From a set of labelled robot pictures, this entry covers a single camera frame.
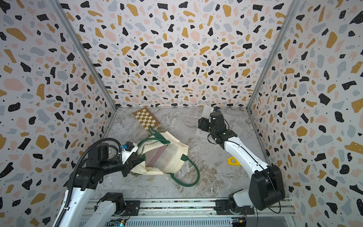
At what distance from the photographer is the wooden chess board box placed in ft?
3.56

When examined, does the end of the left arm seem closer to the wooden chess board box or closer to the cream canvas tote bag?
the cream canvas tote bag

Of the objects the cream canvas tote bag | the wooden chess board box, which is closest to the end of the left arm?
the cream canvas tote bag

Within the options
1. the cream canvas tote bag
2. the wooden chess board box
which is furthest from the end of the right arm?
the wooden chess board box

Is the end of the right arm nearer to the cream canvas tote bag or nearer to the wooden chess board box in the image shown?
the cream canvas tote bag
